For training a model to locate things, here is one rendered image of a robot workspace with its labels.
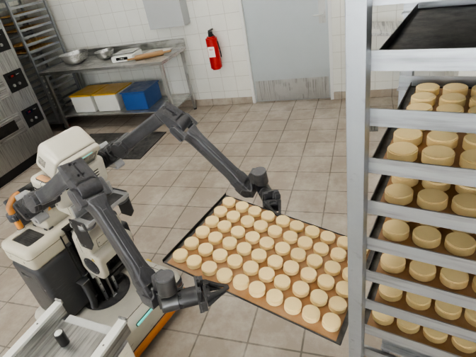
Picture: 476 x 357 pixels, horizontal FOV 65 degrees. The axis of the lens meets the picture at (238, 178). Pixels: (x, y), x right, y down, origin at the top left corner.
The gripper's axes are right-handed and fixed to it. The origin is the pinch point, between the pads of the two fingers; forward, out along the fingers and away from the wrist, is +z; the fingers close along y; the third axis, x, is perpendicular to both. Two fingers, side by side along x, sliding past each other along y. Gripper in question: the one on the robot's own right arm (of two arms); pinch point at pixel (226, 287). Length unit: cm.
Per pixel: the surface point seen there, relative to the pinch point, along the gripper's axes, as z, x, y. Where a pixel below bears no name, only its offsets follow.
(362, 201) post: 21, -29, 51
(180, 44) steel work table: 38, 439, -42
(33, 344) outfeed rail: -64, 12, -20
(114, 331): -36.4, 3.6, -12.3
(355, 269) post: 22.2, -29.7, 33.5
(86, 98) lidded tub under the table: -101, 454, -103
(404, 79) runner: 51, 4, 57
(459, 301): 38, -41, 32
